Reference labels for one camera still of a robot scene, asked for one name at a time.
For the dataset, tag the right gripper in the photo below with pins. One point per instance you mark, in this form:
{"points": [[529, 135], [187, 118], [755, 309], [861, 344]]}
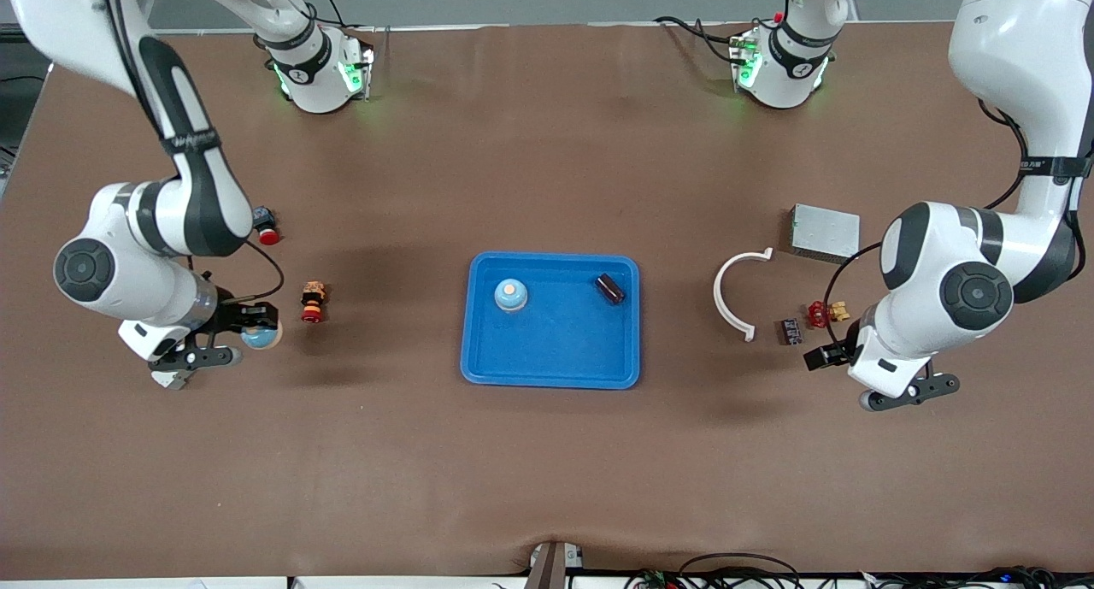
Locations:
{"points": [[231, 317]]}

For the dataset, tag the grey brown mount bracket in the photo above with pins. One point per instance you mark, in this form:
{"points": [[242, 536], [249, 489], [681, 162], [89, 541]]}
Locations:
{"points": [[547, 568]]}

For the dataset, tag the dark brown electrolytic capacitor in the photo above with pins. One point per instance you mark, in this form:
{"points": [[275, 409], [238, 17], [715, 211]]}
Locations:
{"points": [[610, 288]]}

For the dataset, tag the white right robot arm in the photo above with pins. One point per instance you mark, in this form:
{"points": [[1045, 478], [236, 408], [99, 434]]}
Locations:
{"points": [[128, 273]]}

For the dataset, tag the red button black switch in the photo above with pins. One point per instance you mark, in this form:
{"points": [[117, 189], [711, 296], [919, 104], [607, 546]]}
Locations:
{"points": [[268, 234]]}

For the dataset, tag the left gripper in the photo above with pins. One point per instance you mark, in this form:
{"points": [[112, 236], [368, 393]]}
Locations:
{"points": [[827, 356]]}

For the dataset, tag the small black terminal block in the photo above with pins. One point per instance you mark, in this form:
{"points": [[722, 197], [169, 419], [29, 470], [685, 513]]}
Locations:
{"points": [[790, 332]]}

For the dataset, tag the white DIN rail breaker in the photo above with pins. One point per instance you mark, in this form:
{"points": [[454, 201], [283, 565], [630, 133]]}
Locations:
{"points": [[173, 382]]}

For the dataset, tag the white curved plastic clamp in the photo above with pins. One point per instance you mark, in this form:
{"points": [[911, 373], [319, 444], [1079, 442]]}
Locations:
{"points": [[718, 297]]}

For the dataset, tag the red yellow emergency button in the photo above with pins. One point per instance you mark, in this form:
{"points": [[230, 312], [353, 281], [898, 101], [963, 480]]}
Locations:
{"points": [[314, 303]]}

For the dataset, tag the silver metal box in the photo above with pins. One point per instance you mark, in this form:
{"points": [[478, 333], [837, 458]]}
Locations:
{"points": [[825, 232]]}

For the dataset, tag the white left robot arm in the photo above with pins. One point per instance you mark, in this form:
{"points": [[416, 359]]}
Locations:
{"points": [[1008, 42]]}

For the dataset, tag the green terminal plug connector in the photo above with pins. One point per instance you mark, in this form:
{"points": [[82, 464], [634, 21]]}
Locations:
{"points": [[656, 580]]}

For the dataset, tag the blue dome bell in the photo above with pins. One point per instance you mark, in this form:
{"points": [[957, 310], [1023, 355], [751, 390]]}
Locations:
{"points": [[510, 295], [261, 339]]}

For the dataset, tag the blue plastic tray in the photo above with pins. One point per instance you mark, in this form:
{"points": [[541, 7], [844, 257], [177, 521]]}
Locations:
{"points": [[555, 350]]}

